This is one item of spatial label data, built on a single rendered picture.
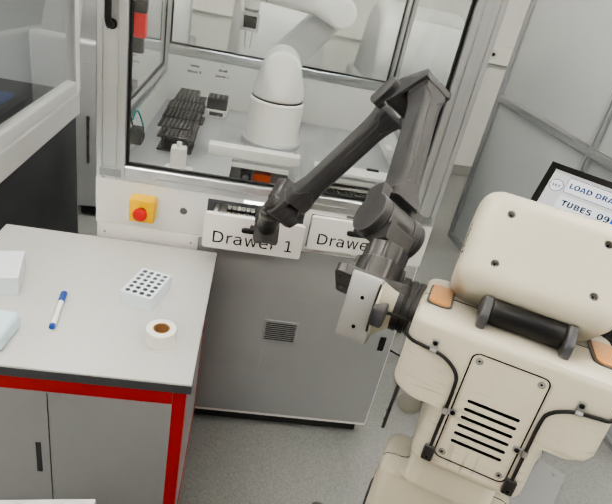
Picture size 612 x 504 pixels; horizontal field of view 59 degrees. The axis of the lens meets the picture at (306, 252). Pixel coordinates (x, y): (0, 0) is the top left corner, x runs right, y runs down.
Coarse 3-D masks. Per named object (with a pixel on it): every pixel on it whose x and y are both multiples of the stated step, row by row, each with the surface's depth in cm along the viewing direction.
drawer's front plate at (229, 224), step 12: (216, 216) 155; (228, 216) 155; (240, 216) 156; (204, 228) 156; (216, 228) 157; (228, 228) 157; (240, 228) 157; (288, 228) 158; (300, 228) 158; (204, 240) 158; (216, 240) 158; (228, 240) 159; (252, 240) 159; (288, 240) 160; (300, 240) 160; (252, 252) 161; (264, 252) 161; (276, 252) 161; (288, 252) 162; (300, 252) 162
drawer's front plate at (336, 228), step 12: (312, 216) 166; (324, 216) 167; (312, 228) 167; (324, 228) 167; (336, 228) 167; (348, 228) 167; (312, 240) 169; (324, 240) 169; (336, 240) 169; (348, 240) 169; (360, 240) 169; (348, 252) 171; (360, 252) 172
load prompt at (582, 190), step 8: (568, 184) 164; (576, 184) 163; (584, 184) 162; (568, 192) 163; (576, 192) 162; (584, 192) 162; (592, 192) 161; (600, 192) 160; (608, 192) 159; (592, 200) 160; (600, 200) 159; (608, 200) 159; (608, 208) 158
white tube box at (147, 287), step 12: (144, 276) 144; (156, 276) 145; (168, 276) 146; (132, 288) 139; (144, 288) 140; (156, 288) 142; (168, 288) 147; (120, 300) 138; (132, 300) 137; (144, 300) 137; (156, 300) 140
